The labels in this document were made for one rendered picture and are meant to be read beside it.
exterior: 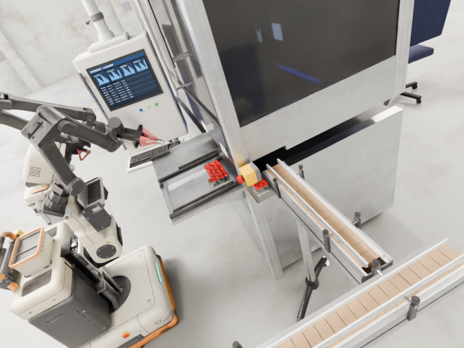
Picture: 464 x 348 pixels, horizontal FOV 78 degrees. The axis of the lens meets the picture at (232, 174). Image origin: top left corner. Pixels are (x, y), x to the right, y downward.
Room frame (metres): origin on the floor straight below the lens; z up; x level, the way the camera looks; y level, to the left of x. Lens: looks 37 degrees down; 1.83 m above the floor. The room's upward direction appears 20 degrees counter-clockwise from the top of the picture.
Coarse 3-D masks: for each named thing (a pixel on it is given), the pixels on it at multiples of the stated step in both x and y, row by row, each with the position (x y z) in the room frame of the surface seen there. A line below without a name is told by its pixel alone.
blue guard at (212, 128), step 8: (184, 96) 2.00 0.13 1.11; (192, 104) 1.79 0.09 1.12; (192, 112) 1.93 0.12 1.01; (200, 112) 1.58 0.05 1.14; (200, 120) 1.70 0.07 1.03; (208, 120) 1.44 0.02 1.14; (208, 128) 1.54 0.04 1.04; (216, 128) 1.29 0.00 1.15; (216, 136) 1.37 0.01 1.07; (224, 144) 1.23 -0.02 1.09
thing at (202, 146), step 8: (200, 136) 1.74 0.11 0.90; (208, 136) 1.75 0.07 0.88; (184, 144) 1.72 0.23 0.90; (192, 144) 1.71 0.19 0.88; (200, 144) 1.67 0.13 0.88; (208, 144) 1.64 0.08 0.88; (216, 144) 1.60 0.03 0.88; (176, 152) 1.69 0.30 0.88; (184, 152) 1.65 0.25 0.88; (192, 152) 1.62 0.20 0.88; (200, 152) 1.58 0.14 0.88; (208, 152) 1.55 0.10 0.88; (176, 160) 1.59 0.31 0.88; (184, 160) 1.55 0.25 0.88; (192, 160) 1.47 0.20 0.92
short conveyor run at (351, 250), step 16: (272, 176) 1.06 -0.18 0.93; (288, 176) 1.02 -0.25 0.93; (288, 192) 0.92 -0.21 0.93; (304, 192) 0.89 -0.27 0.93; (288, 208) 0.89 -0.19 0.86; (304, 208) 0.80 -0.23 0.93; (320, 208) 0.77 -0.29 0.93; (304, 224) 0.76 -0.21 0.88; (320, 224) 0.69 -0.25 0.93; (336, 224) 0.67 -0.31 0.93; (352, 224) 0.62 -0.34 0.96; (320, 240) 0.66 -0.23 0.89; (336, 240) 0.61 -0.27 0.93; (352, 240) 0.58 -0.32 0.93; (368, 240) 0.54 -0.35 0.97; (336, 256) 0.57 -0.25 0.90; (352, 256) 0.53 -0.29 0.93; (368, 256) 0.51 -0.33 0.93; (384, 256) 0.48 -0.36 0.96; (352, 272) 0.49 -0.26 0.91; (368, 272) 0.50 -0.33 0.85
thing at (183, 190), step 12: (192, 168) 1.38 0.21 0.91; (204, 168) 1.39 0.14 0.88; (168, 180) 1.35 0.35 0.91; (180, 180) 1.36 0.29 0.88; (192, 180) 1.32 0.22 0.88; (204, 180) 1.28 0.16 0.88; (168, 192) 1.29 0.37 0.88; (180, 192) 1.25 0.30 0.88; (192, 192) 1.22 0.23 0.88; (204, 192) 1.18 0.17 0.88; (180, 204) 1.15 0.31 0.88
